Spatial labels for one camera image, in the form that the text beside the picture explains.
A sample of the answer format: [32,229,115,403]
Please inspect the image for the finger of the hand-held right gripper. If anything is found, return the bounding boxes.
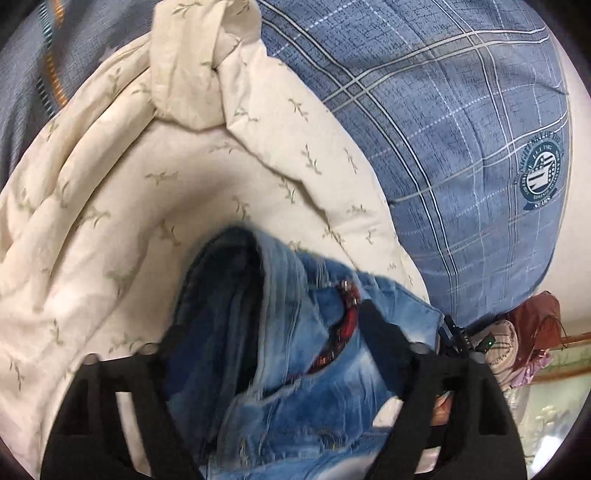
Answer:
[438,314,470,357]

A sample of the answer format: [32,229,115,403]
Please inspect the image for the blue plaid bed sheet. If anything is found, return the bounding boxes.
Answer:
[253,0,574,326]

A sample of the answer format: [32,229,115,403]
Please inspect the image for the cream leaf-print quilt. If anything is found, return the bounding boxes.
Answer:
[0,0,431,480]

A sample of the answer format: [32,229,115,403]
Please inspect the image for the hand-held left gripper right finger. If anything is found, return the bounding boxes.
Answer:
[356,299,528,480]

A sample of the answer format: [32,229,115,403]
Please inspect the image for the grey-blue striped cloth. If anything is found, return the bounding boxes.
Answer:
[0,0,158,185]

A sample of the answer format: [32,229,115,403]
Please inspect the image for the dark red bag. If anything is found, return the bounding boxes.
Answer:
[506,292,563,373]

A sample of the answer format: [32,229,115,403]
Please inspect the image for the purple cloth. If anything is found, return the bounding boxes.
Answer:
[506,349,551,396]

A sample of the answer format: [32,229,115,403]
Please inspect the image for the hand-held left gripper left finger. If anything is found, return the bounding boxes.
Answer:
[41,322,205,480]

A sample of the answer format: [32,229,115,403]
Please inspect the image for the blue denim pants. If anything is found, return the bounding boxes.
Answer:
[165,225,445,480]

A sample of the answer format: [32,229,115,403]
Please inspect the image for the wooden bed frame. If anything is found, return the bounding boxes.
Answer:
[530,332,591,385]

